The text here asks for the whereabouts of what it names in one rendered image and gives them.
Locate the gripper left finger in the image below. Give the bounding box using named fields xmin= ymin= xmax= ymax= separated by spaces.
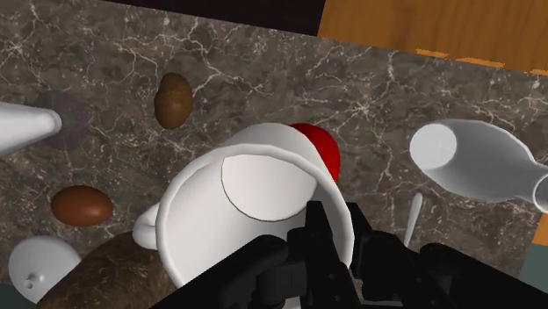
xmin=154 ymin=200 xmax=362 ymax=309

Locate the white cone-shaped bottle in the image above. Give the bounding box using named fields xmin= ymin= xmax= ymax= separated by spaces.
xmin=0 ymin=101 xmax=63 ymax=157

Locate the brown egg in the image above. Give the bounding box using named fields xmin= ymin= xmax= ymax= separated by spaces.
xmin=50 ymin=184 xmax=114 ymax=228

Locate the white mug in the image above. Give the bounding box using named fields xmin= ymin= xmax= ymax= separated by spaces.
xmin=132 ymin=122 xmax=357 ymax=309

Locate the white round shaker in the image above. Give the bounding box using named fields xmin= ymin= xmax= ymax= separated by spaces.
xmin=7 ymin=234 xmax=83 ymax=304

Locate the small white spoon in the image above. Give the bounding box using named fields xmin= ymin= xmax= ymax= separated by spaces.
xmin=403 ymin=192 xmax=424 ymax=248

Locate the red apple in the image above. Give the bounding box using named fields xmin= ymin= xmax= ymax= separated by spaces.
xmin=290 ymin=123 xmax=342 ymax=185

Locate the brown bread loaf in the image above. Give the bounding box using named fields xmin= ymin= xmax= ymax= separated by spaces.
xmin=36 ymin=231 xmax=179 ymax=309

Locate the white vase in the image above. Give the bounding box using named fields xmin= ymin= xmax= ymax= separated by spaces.
xmin=409 ymin=119 xmax=548 ymax=213

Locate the brown potato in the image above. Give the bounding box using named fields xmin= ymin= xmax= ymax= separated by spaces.
xmin=154 ymin=72 xmax=195 ymax=130

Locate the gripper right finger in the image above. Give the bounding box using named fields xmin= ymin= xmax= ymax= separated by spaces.
xmin=346 ymin=202 xmax=548 ymax=309

